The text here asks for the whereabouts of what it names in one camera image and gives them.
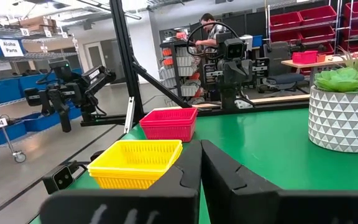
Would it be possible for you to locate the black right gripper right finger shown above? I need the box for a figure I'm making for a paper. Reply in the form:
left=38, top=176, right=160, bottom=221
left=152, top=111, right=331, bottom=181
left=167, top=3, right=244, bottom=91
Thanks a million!
left=201, top=139, right=358, bottom=224

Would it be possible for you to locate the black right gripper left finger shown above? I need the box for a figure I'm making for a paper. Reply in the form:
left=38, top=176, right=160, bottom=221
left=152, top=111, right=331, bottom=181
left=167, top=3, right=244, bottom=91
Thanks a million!
left=39, top=139, right=203, bottom=224

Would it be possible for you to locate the person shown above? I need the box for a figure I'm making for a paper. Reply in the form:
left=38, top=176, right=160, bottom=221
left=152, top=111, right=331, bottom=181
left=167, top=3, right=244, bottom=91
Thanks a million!
left=194, top=12, right=229, bottom=48

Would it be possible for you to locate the rack with white bins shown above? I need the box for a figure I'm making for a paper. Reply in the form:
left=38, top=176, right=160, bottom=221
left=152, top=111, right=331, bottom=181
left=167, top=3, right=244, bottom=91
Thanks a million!
left=158, top=40, right=203, bottom=105

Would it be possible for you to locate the dark office chair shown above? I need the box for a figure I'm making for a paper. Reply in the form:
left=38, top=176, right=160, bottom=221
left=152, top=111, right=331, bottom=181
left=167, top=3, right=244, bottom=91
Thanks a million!
left=257, top=42, right=306, bottom=95

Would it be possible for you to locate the wooden work table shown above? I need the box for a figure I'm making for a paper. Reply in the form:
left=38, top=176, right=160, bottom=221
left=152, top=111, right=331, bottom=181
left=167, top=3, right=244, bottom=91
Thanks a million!
left=280, top=54, right=358, bottom=88

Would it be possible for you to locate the small red bin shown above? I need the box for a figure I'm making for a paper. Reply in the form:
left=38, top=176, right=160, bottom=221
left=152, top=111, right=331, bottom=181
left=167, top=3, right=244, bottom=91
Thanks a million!
left=291, top=50, right=319, bottom=65

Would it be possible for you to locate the white grey triangle-pattern pot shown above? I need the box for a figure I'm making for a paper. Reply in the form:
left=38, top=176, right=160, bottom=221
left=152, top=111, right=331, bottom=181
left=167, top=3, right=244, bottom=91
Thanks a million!
left=308, top=85, right=358, bottom=154

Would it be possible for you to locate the green artificial succulent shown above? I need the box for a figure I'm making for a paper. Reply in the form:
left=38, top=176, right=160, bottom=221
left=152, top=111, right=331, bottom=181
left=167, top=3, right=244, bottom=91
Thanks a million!
left=314, top=67, right=358, bottom=94

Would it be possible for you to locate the metal rolling cart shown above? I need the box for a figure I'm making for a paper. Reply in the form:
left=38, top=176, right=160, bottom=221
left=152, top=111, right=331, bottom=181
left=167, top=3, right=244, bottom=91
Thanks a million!
left=0, top=71, right=27, bottom=177

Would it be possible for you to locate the spiky artificial air plant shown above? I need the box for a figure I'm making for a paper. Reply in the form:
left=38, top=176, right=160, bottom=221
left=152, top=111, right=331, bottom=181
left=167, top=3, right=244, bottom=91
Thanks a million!
left=336, top=43, right=358, bottom=72

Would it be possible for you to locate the grey door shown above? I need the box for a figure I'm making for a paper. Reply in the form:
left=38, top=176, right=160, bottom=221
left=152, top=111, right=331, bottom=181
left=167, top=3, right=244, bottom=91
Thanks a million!
left=83, top=41, right=106, bottom=68

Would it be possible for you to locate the white Aloha Parts label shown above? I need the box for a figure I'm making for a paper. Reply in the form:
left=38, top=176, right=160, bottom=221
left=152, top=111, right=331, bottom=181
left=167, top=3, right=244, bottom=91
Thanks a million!
left=0, top=38, right=25, bottom=58

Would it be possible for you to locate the brown cardboard box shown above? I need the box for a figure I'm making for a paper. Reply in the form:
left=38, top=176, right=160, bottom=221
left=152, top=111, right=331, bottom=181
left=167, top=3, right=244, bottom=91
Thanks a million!
left=17, top=16, right=58, bottom=34

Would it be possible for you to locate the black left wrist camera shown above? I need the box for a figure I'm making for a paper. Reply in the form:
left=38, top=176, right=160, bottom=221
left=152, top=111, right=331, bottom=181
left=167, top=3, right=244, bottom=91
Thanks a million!
left=223, top=37, right=247, bottom=60

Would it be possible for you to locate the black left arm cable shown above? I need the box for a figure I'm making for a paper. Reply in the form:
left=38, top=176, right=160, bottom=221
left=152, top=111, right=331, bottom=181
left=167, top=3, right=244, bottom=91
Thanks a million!
left=186, top=21, right=241, bottom=62

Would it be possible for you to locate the black camera cable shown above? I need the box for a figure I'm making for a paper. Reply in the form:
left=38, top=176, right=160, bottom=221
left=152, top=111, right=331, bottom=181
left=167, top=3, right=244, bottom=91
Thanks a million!
left=71, top=150, right=106, bottom=172

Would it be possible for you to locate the black table-level camera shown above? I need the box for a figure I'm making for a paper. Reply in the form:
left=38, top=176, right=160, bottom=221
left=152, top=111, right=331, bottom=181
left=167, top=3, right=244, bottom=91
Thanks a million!
left=41, top=164, right=76, bottom=195

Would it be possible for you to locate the silver metal bracket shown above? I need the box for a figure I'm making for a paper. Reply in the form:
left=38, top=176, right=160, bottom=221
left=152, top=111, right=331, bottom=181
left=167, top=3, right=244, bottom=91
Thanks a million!
left=124, top=95, right=136, bottom=134

